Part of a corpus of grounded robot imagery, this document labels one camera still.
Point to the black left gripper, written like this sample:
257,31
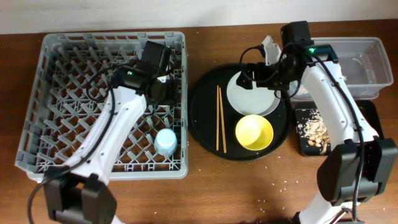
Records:
172,85

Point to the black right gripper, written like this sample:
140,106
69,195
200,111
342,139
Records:
260,68

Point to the white round plate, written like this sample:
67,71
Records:
259,101

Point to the blue plastic cup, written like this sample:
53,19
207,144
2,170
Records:
165,142

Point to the wooden chopstick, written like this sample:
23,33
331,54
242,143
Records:
217,118
222,120

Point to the yellow bowl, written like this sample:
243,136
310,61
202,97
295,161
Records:
254,132

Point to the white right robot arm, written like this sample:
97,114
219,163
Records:
360,162

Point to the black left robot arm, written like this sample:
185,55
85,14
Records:
78,191

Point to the clear plastic waste bin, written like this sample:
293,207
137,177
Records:
364,64

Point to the grey dishwasher rack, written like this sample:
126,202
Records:
73,68

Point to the food scraps pile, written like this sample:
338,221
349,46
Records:
312,134

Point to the round black tray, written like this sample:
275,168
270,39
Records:
202,117

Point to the black rectangular tray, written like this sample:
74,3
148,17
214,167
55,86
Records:
366,107

